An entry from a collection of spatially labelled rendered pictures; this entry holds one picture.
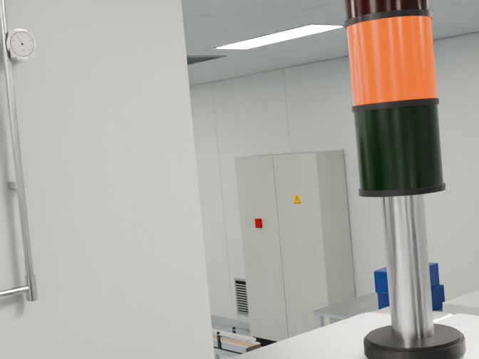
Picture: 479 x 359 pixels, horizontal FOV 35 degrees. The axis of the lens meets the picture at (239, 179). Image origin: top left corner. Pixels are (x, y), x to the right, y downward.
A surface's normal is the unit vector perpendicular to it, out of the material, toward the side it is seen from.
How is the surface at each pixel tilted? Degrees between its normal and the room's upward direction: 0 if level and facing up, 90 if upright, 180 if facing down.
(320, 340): 0
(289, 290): 90
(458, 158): 90
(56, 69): 90
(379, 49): 90
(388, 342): 0
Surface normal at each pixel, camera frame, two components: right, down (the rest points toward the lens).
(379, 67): -0.45, 0.09
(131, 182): 0.65, -0.02
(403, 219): -0.20, 0.07
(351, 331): -0.09, -0.99
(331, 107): -0.76, 0.11
